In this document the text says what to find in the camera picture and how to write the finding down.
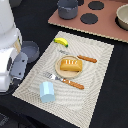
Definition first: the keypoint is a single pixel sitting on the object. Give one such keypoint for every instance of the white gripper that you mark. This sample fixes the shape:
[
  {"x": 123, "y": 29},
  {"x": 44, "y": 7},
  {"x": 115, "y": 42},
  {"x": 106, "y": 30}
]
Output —
[{"x": 12, "y": 66}]

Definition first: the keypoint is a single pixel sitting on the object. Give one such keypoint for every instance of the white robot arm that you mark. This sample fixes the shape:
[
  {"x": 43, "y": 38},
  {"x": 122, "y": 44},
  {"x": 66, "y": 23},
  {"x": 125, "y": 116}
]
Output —
[{"x": 10, "y": 36}]

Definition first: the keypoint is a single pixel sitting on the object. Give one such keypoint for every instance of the light blue milk carton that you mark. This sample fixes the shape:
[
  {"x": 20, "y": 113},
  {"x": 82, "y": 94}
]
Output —
[{"x": 47, "y": 92}]

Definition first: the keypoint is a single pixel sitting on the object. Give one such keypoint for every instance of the round wooden plate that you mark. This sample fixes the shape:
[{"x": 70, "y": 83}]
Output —
[{"x": 66, "y": 74}]

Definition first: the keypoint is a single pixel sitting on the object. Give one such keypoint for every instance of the fork with wooden handle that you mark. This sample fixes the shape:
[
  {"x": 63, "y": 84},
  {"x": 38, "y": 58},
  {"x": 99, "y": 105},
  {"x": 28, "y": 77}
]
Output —
[{"x": 71, "y": 83}]

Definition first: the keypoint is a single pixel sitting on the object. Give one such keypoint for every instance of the grey cooking pot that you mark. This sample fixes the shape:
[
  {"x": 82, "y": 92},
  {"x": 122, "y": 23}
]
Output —
[{"x": 67, "y": 9}]

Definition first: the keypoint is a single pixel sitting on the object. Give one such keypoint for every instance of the beige woven placemat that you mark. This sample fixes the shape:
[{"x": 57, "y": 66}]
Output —
[{"x": 71, "y": 104}]

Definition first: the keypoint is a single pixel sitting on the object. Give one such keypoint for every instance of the orange toy bread loaf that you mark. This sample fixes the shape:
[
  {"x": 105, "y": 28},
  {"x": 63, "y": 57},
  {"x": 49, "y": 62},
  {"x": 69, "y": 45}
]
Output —
[{"x": 71, "y": 65}]

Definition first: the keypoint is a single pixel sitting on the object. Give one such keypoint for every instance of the grey frying pan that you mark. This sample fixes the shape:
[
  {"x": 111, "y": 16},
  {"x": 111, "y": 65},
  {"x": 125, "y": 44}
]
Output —
[{"x": 31, "y": 49}]

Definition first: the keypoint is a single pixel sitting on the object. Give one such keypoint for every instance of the knife with wooden handle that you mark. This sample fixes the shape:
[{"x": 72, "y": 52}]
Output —
[{"x": 79, "y": 56}]

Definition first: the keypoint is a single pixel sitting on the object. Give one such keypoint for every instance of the yellow toy banana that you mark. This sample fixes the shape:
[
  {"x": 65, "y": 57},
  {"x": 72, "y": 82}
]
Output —
[{"x": 61, "y": 41}]

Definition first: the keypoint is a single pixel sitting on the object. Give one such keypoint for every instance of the beige bowl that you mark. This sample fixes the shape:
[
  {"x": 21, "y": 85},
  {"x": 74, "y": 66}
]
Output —
[{"x": 122, "y": 15}]

